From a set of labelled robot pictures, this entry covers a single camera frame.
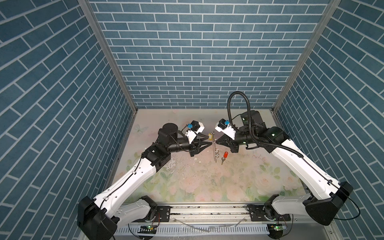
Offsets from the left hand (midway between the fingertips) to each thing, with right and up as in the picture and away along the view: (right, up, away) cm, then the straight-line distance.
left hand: (209, 141), depth 65 cm
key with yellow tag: (+1, +1, +9) cm, 9 cm away
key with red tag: (+13, -13, +31) cm, 36 cm away
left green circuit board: (-29, -44, +7) cm, 53 cm away
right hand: (+3, +1, +3) cm, 5 cm away
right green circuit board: (+34, -43, +6) cm, 55 cm away
